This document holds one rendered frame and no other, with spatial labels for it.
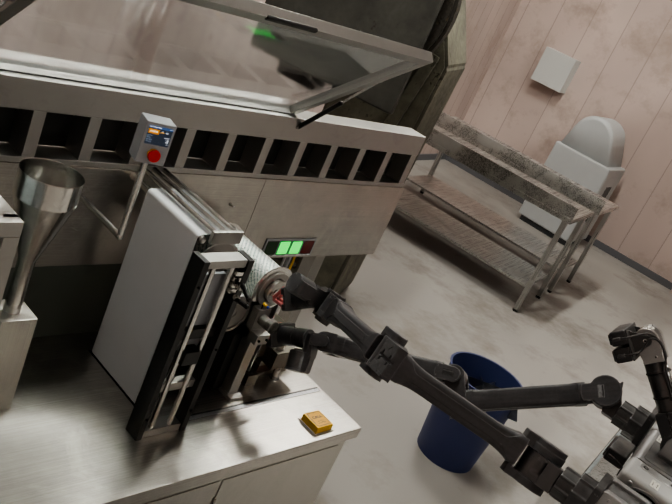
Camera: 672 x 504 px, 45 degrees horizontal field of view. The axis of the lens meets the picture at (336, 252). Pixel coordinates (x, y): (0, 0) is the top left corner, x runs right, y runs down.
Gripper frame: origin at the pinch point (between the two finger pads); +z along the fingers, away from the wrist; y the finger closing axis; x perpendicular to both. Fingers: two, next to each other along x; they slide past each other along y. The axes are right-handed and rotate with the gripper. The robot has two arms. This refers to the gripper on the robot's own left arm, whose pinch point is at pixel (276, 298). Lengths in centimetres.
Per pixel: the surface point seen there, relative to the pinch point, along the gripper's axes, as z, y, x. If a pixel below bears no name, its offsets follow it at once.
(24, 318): 8, -69, 2
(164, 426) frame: 9.5, -33.6, -30.7
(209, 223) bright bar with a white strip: -4.7, -24.9, 21.5
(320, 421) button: 3.6, 16.7, -38.6
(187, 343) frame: -2.8, -32.9, -8.6
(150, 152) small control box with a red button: -23, -53, 36
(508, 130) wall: 394, 732, 152
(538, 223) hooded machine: 326, 675, 31
